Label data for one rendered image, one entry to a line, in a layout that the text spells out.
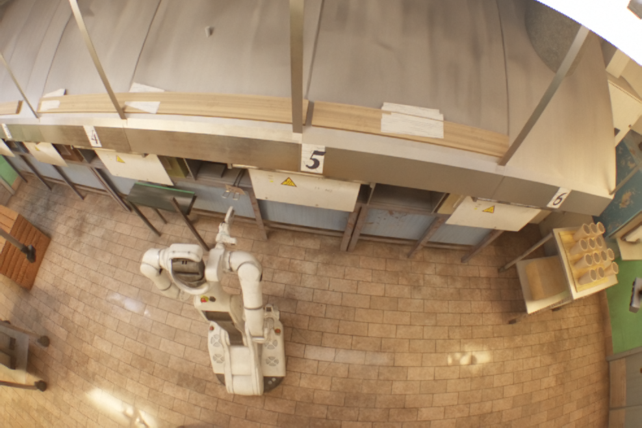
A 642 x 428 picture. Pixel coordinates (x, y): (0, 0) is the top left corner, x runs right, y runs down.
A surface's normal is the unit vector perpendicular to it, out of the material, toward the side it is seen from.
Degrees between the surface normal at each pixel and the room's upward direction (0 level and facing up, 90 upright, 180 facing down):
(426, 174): 80
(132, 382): 0
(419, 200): 0
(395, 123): 27
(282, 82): 33
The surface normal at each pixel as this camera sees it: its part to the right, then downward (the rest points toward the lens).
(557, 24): -0.73, 0.54
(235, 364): 0.06, -0.29
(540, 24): -0.94, 0.26
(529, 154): -0.04, -0.04
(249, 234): 0.04, -0.57
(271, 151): -0.12, 0.69
